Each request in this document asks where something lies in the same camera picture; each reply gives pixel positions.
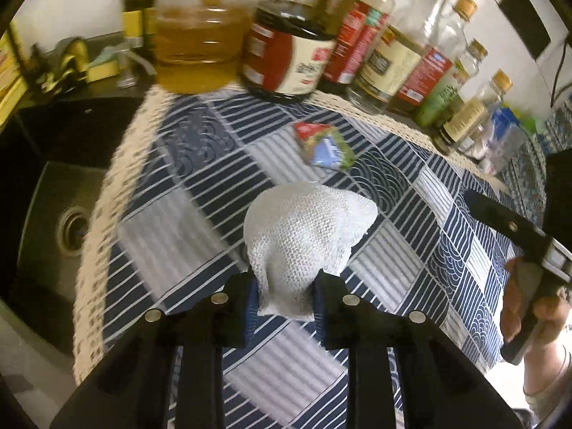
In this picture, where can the red label sauce bottle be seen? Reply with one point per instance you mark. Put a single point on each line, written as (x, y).
(353, 44)

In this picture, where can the yellow sponge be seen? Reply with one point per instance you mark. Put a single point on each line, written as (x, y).
(103, 68)

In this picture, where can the person's right forearm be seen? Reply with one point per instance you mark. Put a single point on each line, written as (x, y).
(547, 380)

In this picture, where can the colourful snack wrapper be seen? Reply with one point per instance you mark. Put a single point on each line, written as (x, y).
(326, 147)

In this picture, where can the yellow black scrub cloth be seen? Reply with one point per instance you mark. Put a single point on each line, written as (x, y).
(62, 65)

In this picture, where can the green label glass bottle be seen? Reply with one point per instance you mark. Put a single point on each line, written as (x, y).
(440, 102)

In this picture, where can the gold cap tan label bottle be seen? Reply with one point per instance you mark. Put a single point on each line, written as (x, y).
(460, 123)

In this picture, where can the black wall box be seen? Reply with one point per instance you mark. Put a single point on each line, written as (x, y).
(525, 22)

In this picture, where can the yellow dish soap bottle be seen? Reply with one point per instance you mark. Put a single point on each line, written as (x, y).
(136, 22)

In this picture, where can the small gold cap glass bottle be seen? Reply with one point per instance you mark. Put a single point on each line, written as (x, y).
(471, 65)

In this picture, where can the metal faucet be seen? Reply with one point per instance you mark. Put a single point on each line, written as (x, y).
(129, 76)

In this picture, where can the blue white patterned tablecloth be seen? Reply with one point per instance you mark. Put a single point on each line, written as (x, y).
(187, 178)

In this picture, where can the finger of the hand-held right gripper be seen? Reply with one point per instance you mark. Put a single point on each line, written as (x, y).
(505, 220)

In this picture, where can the dark soy sauce jug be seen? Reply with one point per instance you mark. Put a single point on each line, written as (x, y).
(277, 53)

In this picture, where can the green packet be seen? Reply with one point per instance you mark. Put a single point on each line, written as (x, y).
(529, 125)

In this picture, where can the large cooking oil bottle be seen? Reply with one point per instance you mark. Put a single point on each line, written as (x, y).
(201, 35)

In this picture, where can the yellow cap clear bottle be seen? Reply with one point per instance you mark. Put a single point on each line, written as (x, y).
(424, 76)

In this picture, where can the blue label plastic water bottle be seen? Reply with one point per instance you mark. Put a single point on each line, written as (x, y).
(502, 134)

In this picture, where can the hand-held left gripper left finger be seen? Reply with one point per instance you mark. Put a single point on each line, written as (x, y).
(248, 317)

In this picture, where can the dark kitchen sink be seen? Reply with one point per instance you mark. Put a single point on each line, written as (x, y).
(44, 277)

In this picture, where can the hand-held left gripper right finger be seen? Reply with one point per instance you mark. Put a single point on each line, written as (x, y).
(318, 315)

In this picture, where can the tan label clear bottle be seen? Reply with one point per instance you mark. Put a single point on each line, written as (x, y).
(388, 67)

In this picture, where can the white knitted cloth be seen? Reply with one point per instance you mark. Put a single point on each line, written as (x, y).
(304, 232)

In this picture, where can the blue ornate patterned cloth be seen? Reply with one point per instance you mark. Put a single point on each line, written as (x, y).
(531, 174)

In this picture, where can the person's right hand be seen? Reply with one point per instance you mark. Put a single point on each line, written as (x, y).
(509, 308)

